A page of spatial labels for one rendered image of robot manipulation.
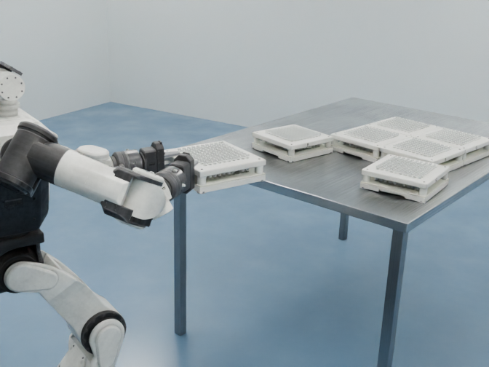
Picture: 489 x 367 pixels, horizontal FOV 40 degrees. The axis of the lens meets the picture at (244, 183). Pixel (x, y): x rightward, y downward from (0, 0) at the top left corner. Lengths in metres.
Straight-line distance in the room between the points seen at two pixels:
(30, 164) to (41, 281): 0.44
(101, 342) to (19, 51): 4.80
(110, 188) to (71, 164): 0.10
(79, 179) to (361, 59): 4.59
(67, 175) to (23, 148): 0.12
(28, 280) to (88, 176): 0.47
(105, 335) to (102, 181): 0.67
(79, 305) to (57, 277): 0.15
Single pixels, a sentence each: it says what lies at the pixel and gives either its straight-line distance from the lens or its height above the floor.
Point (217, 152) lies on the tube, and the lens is 2.12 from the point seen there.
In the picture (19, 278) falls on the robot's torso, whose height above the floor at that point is 0.84.
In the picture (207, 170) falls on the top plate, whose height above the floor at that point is 1.06.
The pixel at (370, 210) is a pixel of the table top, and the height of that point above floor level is 0.88.
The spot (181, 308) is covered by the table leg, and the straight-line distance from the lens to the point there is 3.07.
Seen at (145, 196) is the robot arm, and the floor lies 1.15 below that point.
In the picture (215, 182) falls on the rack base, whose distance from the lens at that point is 2.02.
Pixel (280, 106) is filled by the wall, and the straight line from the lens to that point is 6.32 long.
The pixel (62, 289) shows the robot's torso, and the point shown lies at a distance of 1.96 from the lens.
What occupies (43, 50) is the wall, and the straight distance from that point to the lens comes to 6.80.
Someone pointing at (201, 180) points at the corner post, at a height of 1.03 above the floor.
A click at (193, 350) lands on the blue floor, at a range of 3.04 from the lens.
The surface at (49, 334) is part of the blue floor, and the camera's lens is 3.23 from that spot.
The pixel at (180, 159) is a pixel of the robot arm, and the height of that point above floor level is 1.10.
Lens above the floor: 1.71
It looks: 20 degrees down
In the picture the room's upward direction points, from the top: 2 degrees clockwise
